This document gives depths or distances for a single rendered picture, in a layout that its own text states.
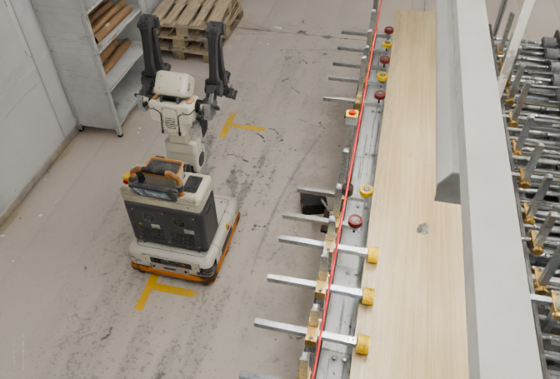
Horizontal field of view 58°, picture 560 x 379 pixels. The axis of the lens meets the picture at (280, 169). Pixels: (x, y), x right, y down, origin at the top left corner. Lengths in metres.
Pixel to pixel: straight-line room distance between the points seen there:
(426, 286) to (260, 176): 2.14
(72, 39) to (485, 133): 3.94
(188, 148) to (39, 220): 1.60
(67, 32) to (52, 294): 2.07
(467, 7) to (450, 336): 1.59
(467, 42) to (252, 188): 3.22
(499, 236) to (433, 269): 1.93
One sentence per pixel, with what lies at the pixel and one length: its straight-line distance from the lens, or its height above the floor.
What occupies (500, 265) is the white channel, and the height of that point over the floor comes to 2.46.
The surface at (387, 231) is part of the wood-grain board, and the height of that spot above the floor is 0.90.
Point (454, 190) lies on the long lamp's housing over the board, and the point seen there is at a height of 2.34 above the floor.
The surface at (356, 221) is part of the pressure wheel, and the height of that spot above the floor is 0.90.
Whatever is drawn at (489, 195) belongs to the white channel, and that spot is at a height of 2.46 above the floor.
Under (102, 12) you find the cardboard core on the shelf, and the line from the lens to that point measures 5.04.
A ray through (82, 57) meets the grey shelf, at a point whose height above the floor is 0.84.
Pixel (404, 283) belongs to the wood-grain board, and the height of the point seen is 0.90.
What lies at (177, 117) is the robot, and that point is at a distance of 3.15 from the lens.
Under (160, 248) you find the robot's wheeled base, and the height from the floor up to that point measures 0.28.
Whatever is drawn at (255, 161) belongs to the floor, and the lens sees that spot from 4.50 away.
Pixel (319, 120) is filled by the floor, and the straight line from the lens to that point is 4.95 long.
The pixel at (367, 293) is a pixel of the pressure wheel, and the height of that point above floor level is 0.98.
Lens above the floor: 3.03
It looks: 43 degrees down
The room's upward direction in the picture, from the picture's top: 1 degrees counter-clockwise
